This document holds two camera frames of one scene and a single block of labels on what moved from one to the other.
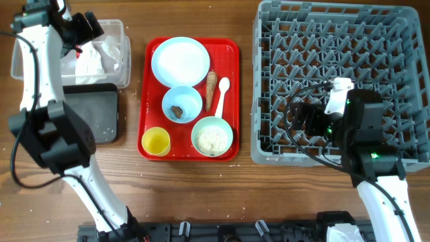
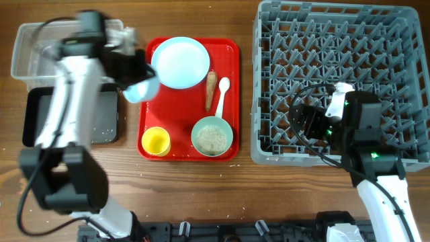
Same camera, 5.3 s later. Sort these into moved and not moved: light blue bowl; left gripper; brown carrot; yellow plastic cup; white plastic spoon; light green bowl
Moved: light blue bowl; left gripper
Not moved: yellow plastic cup; white plastic spoon; light green bowl; brown carrot
